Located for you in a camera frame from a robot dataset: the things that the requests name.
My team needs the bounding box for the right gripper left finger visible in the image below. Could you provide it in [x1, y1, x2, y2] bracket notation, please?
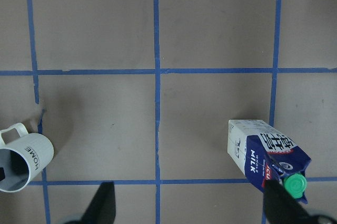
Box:
[80, 182, 116, 223]

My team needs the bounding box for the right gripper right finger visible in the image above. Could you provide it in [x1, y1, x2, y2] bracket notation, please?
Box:
[263, 180, 320, 224]

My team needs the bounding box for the blue white milk carton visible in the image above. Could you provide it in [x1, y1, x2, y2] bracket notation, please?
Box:
[227, 119, 311, 203]

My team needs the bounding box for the white HOME mug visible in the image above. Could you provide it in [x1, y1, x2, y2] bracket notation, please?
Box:
[1, 123, 54, 193]

